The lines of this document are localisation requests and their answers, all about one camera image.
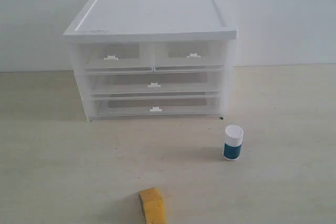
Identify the white bottle with teal label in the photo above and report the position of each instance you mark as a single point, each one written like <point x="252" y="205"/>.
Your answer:
<point x="233" y="139"/>

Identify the yellow sponge wedge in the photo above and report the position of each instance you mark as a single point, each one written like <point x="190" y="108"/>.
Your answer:
<point x="152" y="206"/>

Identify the white plastic drawer cabinet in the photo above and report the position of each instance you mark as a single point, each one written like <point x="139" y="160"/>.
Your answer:
<point x="149" y="22"/>

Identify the clear bottom wide drawer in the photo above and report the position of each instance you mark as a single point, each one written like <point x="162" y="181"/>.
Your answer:
<point x="152" y="106"/>

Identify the clear wide drawer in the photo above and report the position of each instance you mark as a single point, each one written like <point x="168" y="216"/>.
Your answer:
<point x="152" y="106"/>
<point x="155" y="82"/>

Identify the clear middle wide drawer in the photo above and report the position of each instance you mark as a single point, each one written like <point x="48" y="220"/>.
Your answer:
<point x="155" y="82"/>

